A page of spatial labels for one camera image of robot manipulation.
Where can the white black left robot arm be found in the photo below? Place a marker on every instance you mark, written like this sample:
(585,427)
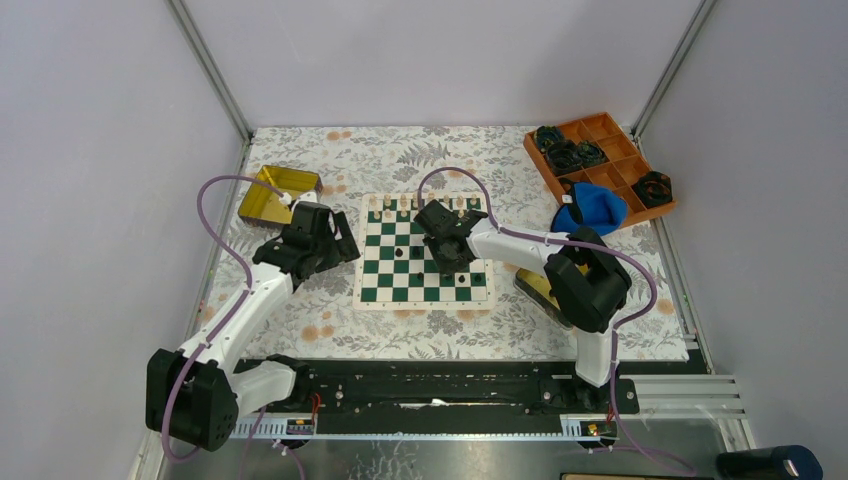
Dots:
(196,393)

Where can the gold tin lid left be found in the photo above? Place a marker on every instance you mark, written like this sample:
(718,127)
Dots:
(263,208)

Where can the gold tin box right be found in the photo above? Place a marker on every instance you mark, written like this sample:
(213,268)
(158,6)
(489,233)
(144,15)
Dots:
(539,290)

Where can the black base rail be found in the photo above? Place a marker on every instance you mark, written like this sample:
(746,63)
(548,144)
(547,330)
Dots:
(459,397)

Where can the dark cylinder bottle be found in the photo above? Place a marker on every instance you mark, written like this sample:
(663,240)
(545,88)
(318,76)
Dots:
(786,462)

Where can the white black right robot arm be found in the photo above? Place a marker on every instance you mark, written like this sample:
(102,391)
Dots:
(587,281)

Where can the orange compartment tray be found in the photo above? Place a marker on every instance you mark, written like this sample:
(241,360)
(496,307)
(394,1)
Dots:
(620,164)

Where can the green white chess board mat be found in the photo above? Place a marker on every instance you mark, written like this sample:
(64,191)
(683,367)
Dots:
(384,282)

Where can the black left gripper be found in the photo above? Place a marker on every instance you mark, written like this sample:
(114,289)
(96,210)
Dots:
(342,249)

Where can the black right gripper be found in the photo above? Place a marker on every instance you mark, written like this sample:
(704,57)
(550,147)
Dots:
(444,268)

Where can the black hexagonal part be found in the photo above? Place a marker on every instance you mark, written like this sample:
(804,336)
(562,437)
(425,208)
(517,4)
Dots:
(653,189)

